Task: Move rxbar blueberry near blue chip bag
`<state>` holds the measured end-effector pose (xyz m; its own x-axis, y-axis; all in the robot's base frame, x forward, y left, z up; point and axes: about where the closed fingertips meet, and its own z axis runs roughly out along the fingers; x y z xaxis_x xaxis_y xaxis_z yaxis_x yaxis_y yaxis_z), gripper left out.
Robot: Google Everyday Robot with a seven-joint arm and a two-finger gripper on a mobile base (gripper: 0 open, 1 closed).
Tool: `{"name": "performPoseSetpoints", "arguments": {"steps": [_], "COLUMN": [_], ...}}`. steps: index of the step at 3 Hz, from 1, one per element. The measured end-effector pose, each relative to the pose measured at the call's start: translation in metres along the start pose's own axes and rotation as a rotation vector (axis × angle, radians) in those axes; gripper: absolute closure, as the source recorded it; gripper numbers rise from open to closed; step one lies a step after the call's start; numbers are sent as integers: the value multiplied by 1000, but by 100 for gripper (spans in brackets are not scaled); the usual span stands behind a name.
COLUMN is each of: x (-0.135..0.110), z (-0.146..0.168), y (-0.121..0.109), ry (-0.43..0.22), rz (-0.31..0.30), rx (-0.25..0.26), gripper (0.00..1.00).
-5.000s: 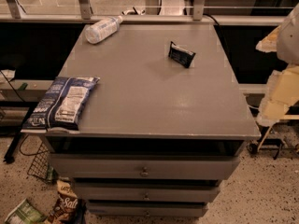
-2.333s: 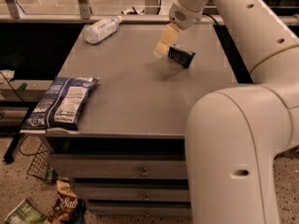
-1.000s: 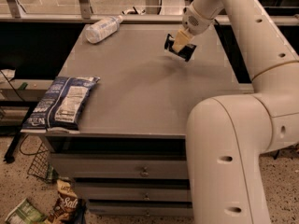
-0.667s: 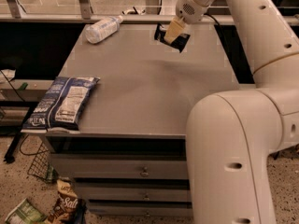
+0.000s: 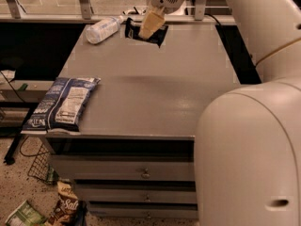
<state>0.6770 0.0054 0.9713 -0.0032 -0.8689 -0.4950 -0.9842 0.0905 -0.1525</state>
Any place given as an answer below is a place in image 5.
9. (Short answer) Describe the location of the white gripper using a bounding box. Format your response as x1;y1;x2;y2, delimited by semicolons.
138;0;184;40

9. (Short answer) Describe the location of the dark blue rxbar wrapper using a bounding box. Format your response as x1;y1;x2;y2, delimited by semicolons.
125;18;168;47

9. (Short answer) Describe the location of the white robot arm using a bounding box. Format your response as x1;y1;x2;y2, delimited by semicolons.
194;0;301;226

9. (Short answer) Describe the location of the blue chip bag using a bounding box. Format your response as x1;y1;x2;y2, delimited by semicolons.
22;77;101;135

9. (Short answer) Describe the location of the brown snack bag on floor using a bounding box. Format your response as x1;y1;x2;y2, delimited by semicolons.
44;181;80;226

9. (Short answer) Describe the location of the green snack bag on floor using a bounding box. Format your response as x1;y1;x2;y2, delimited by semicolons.
5;201;46;226

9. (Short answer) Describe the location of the clear plastic water bottle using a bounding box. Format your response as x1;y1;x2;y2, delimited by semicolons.
86;16;124;44

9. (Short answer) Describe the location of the grey drawer cabinet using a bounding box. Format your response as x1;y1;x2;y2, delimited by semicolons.
44;23;243;220

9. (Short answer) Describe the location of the top grey drawer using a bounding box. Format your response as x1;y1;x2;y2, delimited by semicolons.
49;155;195;182

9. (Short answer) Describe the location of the grey drawer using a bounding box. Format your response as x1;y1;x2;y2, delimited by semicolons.
49;155;195;182
74;181;197;204
87;202;198;219

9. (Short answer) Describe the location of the middle grey drawer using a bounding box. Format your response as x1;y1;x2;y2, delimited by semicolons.
74;181;197;204

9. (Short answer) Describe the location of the bottom grey drawer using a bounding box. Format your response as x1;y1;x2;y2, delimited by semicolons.
87;202;198;219

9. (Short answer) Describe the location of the black cable behind cabinet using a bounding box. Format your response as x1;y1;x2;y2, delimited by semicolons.
205;13;234;58

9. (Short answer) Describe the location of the metal railing frame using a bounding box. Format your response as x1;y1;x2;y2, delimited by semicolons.
0;0;235;25

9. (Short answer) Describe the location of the black wire basket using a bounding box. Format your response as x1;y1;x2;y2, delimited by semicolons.
27;145;58;185

